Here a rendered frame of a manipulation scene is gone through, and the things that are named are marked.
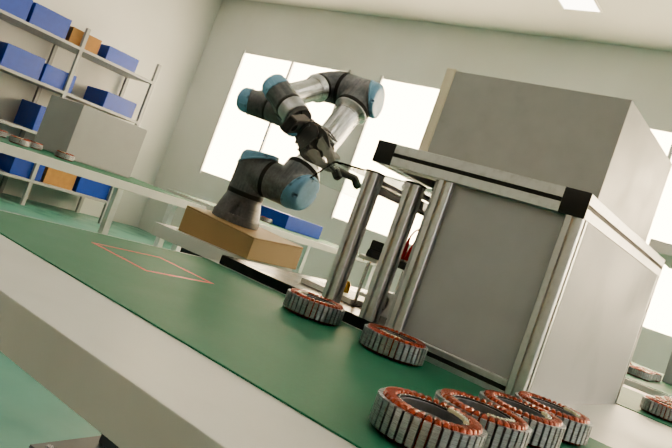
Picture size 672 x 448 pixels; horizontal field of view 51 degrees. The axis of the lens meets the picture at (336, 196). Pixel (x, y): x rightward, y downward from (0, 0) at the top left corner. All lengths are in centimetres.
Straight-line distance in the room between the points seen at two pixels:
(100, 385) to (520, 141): 100
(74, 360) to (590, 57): 647
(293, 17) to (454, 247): 774
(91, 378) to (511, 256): 81
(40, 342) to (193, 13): 903
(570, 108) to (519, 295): 38
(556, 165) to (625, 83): 537
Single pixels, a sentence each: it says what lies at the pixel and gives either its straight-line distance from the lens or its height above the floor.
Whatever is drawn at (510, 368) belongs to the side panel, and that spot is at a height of 80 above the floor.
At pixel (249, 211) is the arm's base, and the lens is 213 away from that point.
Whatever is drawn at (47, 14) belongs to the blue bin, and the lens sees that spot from 792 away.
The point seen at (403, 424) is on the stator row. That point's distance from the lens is 67.
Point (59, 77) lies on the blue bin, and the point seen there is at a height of 140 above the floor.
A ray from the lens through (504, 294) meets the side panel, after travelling 125.
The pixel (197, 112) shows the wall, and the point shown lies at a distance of 945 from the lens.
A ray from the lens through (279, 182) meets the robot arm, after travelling 206.
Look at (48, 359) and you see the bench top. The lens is 69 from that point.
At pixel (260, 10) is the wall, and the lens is 936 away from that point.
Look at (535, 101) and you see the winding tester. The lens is 143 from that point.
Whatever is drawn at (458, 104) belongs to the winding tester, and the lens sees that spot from 150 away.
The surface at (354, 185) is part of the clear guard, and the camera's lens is 178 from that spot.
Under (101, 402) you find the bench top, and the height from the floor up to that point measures 72.
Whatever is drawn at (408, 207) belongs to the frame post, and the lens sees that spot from 136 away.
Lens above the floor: 92
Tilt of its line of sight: 2 degrees up
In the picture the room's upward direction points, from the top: 20 degrees clockwise
